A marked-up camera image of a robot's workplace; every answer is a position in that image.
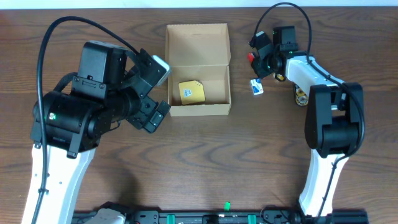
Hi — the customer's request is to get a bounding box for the yellow sticky notepad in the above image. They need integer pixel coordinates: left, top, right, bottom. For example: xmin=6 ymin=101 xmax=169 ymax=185
xmin=178 ymin=80 xmax=206 ymax=105

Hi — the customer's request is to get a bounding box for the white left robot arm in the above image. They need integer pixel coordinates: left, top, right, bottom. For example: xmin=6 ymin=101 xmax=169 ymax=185
xmin=22 ymin=40 xmax=171 ymax=223

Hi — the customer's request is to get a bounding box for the red black stapler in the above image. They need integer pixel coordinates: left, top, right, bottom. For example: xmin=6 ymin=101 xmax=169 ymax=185
xmin=248 ymin=52 xmax=256 ymax=63

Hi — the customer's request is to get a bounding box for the black correction tape dispenser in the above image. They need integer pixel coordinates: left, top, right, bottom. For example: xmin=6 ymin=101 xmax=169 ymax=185
xmin=293 ymin=83 xmax=308 ymax=106

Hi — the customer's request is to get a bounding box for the yellow tape roll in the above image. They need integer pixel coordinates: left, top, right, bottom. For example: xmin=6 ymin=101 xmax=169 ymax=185
xmin=274 ymin=74 xmax=285 ymax=82

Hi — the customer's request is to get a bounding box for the brown cardboard box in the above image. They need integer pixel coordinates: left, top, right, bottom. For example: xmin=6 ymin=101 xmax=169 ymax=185
xmin=165 ymin=23 xmax=231 ymax=117

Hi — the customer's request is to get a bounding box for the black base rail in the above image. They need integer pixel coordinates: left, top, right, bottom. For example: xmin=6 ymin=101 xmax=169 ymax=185
xmin=71 ymin=210 xmax=369 ymax=224

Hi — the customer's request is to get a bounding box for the green clip on rail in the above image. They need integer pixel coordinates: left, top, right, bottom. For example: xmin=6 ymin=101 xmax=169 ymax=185
xmin=224 ymin=201 xmax=231 ymax=212

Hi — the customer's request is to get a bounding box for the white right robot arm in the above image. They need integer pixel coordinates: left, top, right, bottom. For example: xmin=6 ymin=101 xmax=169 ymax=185
xmin=248 ymin=26 xmax=364 ymax=222

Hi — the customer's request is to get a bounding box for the white blue staples box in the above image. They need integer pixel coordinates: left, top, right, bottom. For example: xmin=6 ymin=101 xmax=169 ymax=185
xmin=250 ymin=78 xmax=264 ymax=95

